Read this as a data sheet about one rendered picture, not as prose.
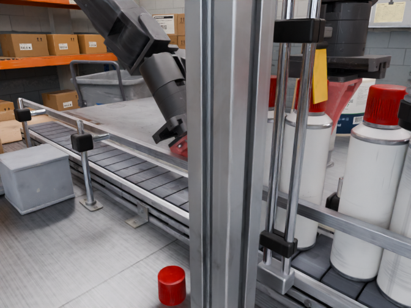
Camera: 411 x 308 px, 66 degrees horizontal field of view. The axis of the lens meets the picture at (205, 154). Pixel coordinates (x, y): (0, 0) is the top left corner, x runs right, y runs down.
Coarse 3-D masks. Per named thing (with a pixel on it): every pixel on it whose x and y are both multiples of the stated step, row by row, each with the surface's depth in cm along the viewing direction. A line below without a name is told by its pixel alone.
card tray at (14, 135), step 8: (0, 112) 116; (8, 112) 118; (0, 120) 117; (8, 120) 118; (16, 120) 118; (32, 120) 118; (40, 120) 118; (48, 120) 118; (56, 120) 118; (0, 128) 108; (8, 128) 108; (16, 128) 108; (0, 136) 99; (8, 136) 99; (16, 136) 99
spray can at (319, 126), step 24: (312, 96) 33; (288, 120) 35; (312, 120) 33; (288, 144) 36; (312, 144) 34; (288, 168) 36; (312, 168) 35; (288, 192) 37; (312, 192) 36; (312, 240) 39
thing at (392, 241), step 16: (48, 112) 77; (96, 128) 61; (128, 144) 55; (144, 144) 52; (176, 160) 46; (304, 208) 33; (320, 208) 32; (336, 224) 31; (352, 224) 30; (368, 224) 30; (368, 240) 29; (384, 240) 28; (400, 240) 27
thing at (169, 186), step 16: (32, 128) 91; (48, 128) 91; (64, 128) 91; (64, 144) 77; (96, 144) 77; (96, 160) 67; (112, 160) 67; (128, 160) 67; (144, 160) 67; (128, 176) 60; (144, 176) 60; (160, 176) 60; (176, 176) 60; (160, 192) 53; (176, 192) 53; (320, 240) 41; (272, 256) 38; (304, 256) 38; (320, 256) 38; (304, 272) 36; (320, 272) 35; (336, 288) 33; (352, 288) 33; (368, 288) 33; (368, 304) 31; (384, 304) 31
